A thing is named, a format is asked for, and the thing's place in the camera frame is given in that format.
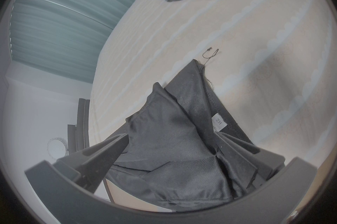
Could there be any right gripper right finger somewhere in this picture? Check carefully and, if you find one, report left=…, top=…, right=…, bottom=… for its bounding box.
left=212, top=131, right=286, bottom=186

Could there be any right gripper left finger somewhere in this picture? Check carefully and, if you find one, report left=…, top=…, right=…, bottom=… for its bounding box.
left=57, top=133, right=130, bottom=194

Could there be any black T-shirt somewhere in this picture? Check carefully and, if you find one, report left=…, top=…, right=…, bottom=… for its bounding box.
left=105, top=47, right=266, bottom=213

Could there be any bed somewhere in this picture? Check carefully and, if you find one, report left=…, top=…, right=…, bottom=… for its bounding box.
left=88, top=0, right=336, bottom=192

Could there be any black chest of drawers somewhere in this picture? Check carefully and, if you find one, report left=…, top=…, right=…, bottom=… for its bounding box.
left=67, top=98, right=91, bottom=157

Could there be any white round device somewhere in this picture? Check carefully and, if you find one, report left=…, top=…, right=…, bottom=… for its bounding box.
left=47, top=137, right=67, bottom=161

